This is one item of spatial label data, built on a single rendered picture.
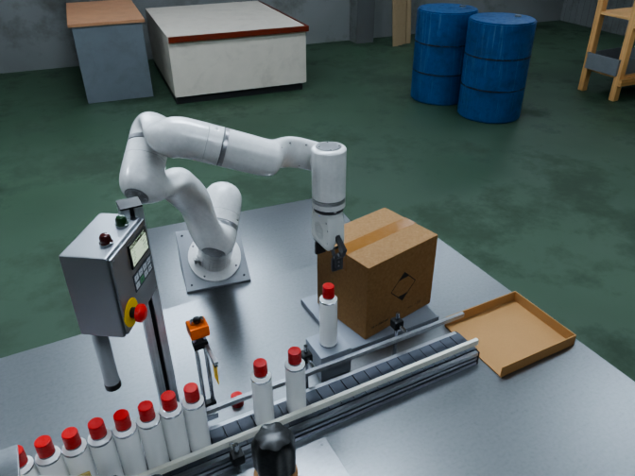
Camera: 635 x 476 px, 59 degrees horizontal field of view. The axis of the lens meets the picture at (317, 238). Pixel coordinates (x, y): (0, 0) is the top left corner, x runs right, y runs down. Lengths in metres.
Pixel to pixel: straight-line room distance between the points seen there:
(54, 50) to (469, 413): 8.05
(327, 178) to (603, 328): 2.42
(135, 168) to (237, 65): 5.51
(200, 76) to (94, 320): 5.73
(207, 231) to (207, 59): 5.20
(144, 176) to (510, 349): 1.19
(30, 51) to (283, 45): 3.69
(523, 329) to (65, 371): 1.43
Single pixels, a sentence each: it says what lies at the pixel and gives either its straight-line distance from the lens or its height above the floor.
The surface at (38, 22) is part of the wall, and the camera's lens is 8.91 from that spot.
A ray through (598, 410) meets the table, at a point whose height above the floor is 0.83.
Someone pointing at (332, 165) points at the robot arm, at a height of 1.50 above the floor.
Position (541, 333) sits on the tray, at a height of 0.83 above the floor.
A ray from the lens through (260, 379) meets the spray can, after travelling 1.40.
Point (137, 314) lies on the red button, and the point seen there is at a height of 1.34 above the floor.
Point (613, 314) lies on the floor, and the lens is 3.63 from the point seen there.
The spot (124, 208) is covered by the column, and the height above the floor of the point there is 1.50.
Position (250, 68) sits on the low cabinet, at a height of 0.32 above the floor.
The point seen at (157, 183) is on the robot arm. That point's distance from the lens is 1.41.
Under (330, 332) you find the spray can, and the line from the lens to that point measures 1.62.
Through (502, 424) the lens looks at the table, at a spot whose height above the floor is 0.83.
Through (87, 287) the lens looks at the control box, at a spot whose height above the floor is 1.41.
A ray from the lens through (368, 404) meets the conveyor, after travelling 1.60.
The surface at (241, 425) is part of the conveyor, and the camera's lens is 1.53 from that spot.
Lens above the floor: 2.04
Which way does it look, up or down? 31 degrees down
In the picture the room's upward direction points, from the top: 1 degrees counter-clockwise
